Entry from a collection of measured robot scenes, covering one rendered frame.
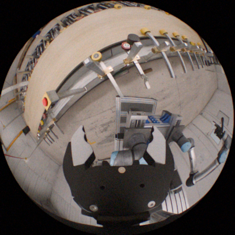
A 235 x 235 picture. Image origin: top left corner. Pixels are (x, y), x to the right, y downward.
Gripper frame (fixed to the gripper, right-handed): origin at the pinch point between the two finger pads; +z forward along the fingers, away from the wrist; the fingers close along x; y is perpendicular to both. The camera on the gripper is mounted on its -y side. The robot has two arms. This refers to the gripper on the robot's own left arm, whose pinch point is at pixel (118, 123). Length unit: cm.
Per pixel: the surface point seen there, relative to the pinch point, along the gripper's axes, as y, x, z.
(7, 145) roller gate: 142, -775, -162
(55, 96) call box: -5.4, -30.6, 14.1
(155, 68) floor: -58, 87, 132
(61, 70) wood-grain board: -28, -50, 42
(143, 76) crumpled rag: -17, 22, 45
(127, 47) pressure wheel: -40, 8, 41
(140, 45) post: -29.1, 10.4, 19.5
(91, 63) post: -16.7, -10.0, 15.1
